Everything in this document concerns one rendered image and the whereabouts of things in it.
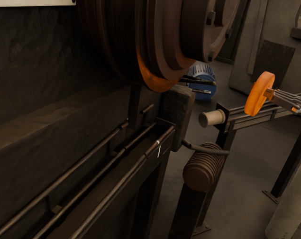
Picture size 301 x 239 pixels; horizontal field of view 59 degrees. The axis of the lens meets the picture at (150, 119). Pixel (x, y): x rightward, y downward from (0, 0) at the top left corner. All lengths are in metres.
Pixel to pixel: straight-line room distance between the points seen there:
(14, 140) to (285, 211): 1.32
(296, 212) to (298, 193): 0.11
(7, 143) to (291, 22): 3.08
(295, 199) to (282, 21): 2.22
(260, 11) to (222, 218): 2.37
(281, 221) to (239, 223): 0.23
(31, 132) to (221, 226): 1.29
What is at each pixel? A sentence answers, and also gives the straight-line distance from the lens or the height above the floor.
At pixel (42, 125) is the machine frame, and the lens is 0.50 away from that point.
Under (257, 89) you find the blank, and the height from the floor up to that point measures 0.86.
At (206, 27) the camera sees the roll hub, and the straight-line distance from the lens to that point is 0.51.
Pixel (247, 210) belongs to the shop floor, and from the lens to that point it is 1.77.
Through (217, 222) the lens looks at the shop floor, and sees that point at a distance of 1.61.
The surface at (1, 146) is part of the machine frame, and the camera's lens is 0.46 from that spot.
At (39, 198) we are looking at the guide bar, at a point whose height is 0.73.
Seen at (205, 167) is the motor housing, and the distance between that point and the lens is 1.05.
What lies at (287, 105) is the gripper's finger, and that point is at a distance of 0.94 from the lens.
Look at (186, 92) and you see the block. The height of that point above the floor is 0.80.
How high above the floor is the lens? 1.13
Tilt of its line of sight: 28 degrees down
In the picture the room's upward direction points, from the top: 10 degrees clockwise
